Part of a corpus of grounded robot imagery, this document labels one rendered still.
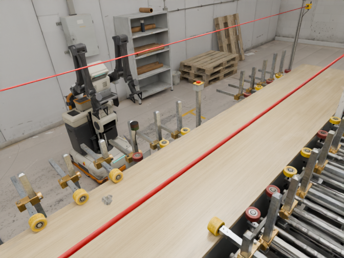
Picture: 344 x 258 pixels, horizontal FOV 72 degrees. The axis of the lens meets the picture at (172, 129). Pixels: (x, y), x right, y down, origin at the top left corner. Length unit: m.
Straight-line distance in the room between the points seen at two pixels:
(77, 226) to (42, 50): 3.13
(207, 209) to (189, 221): 0.13
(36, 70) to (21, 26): 0.61
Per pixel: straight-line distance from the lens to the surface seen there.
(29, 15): 4.12
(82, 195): 1.56
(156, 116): 1.91
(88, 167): 2.95
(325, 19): 9.16
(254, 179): 1.65
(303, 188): 1.75
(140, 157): 1.81
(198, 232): 1.36
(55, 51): 4.25
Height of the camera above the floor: 2.02
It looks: 32 degrees down
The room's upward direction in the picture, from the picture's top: 4 degrees counter-clockwise
